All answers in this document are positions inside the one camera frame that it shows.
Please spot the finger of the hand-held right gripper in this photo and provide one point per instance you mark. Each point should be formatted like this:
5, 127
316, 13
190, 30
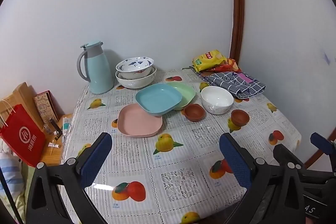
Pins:
323, 144
282, 151

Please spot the plain white bowl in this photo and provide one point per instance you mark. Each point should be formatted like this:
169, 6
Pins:
216, 99

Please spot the fruit print tablecloth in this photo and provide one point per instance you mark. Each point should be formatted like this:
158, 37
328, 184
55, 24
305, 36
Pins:
183, 169

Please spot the white and teal tube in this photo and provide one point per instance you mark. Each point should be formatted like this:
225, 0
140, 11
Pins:
66, 125

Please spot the red paper bag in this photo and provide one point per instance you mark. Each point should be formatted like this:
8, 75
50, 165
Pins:
23, 137

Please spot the yellow snack bag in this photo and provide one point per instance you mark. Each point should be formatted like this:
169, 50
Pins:
208, 60

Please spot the pink square plate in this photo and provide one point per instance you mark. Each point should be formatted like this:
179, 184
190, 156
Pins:
136, 124

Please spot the small white tube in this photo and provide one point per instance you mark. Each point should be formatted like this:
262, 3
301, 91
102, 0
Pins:
54, 145

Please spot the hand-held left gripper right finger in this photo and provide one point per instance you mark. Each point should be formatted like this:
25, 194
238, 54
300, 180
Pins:
236, 161

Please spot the cardboard boxes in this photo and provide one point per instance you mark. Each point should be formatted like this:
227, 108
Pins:
18, 94

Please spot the grey checked cloth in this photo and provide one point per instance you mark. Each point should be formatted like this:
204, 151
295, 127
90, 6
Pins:
236, 85

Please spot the blue square plate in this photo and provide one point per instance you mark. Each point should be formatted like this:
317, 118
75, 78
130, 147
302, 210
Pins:
157, 99

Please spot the brown wooden door frame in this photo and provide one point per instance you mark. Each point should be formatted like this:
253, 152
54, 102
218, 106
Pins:
237, 3

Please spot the pastel bedding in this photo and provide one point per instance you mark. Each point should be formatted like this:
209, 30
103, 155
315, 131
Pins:
10, 182

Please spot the patterned brown box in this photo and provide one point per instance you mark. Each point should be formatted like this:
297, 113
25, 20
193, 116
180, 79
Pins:
44, 106

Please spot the black nail clipper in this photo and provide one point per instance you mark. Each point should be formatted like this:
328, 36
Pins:
56, 128

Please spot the red snack bag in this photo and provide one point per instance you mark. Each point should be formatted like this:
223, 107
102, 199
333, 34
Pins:
232, 64

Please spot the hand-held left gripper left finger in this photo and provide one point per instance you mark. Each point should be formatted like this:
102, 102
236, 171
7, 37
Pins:
95, 158

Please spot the brown wooden skirting board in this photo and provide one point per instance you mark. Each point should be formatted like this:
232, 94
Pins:
320, 148

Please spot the blue patterned white bowl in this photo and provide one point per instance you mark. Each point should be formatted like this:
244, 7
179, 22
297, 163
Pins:
134, 66

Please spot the large white serving bowl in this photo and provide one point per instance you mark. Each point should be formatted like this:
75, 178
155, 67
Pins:
134, 83

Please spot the wooden side table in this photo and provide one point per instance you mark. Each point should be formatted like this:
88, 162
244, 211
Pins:
52, 155

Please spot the small brown clay bowl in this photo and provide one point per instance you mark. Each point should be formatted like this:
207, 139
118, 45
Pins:
193, 112
240, 117

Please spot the light blue thermos jug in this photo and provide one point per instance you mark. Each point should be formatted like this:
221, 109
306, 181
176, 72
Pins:
98, 74

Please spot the green square plate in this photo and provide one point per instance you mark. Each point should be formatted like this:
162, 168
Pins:
187, 94

